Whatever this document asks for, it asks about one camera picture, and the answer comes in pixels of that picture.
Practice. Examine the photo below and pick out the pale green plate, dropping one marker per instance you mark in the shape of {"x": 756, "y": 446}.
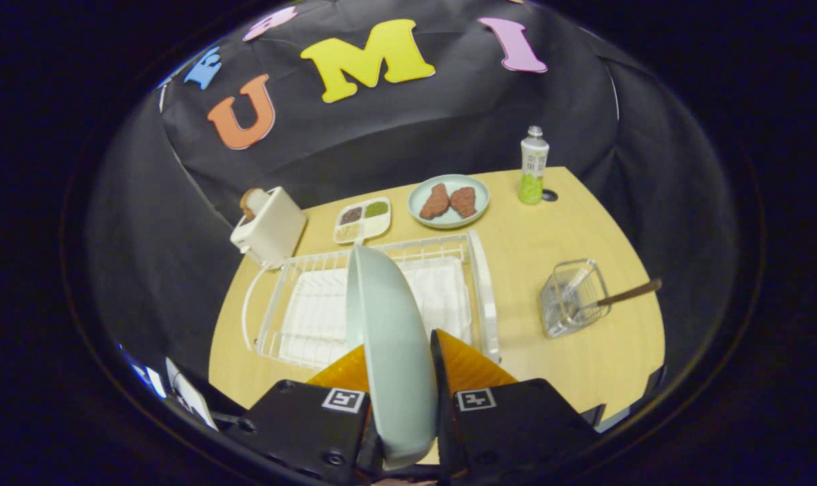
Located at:
{"x": 395, "y": 351}

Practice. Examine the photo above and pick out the bread slice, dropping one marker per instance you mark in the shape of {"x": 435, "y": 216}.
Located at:
{"x": 250, "y": 202}

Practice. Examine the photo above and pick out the white drain tray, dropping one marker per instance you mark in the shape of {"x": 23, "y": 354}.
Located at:
{"x": 314, "y": 317}

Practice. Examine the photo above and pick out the green drink bottle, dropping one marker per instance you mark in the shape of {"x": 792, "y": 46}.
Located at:
{"x": 533, "y": 169}

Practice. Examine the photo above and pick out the white box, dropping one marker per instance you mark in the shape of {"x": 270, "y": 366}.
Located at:
{"x": 189, "y": 395}

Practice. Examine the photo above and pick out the pale green meat dish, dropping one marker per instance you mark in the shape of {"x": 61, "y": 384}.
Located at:
{"x": 449, "y": 223}

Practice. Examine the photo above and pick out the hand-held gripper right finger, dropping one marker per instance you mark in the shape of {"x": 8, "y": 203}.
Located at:
{"x": 443, "y": 418}

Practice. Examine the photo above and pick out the brown meat piece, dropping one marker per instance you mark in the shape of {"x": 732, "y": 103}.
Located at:
{"x": 435, "y": 202}
{"x": 464, "y": 201}

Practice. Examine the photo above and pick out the blue lit screen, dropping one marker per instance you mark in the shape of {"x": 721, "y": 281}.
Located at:
{"x": 148, "y": 381}

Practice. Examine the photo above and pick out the white divided condiment tray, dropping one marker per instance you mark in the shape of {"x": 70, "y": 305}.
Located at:
{"x": 362, "y": 219}

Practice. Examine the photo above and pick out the cream toaster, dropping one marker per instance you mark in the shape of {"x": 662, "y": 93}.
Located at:
{"x": 273, "y": 229}

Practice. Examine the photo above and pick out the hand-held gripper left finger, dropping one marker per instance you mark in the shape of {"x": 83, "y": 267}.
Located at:
{"x": 300, "y": 425}

